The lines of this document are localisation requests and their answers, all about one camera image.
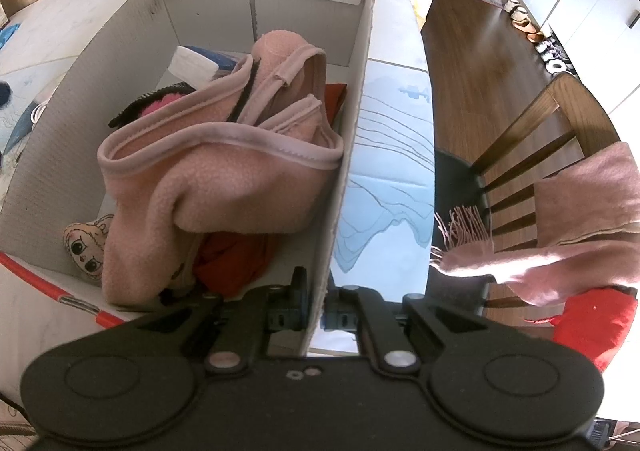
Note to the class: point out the white and blue packet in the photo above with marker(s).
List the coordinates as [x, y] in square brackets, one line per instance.
[192, 63]

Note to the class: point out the white cardboard box red edge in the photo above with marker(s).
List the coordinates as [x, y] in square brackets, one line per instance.
[295, 21]

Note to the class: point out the pink fleece garment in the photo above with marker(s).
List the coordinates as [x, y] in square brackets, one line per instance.
[225, 181]

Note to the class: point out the blue gloves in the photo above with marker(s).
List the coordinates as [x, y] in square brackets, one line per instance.
[7, 36]

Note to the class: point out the pale blue line-print placemat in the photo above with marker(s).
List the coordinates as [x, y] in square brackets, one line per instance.
[390, 171]

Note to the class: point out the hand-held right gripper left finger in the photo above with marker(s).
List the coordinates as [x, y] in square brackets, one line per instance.
[300, 303]

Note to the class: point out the wooden slat-back chair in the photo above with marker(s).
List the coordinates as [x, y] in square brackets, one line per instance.
[575, 101]

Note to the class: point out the pink fringed scarf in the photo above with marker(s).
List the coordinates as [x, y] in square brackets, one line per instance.
[590, 201]

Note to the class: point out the black cloth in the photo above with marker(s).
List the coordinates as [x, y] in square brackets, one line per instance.
[127, 113]

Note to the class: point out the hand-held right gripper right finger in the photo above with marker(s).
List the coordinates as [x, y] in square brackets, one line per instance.
[331, 317]

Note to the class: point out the round blue white placemat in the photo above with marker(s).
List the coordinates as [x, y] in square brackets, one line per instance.
[20, 128]

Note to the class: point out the doll face plush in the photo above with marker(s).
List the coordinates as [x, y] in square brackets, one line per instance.
[85, 246]

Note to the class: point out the row of shoes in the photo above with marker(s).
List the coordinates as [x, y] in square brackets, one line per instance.
[550, 56]

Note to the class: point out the red cloth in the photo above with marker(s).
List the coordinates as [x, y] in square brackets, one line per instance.
[230, 261]

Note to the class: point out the pink fuzzy strawberry plush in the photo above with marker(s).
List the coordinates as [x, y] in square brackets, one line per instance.
[155, 105]

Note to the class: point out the white shoe cabinet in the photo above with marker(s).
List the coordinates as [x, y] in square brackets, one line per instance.
[595, 26]

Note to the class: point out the red fabric bundle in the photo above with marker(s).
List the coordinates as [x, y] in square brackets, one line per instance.
[595, 326]

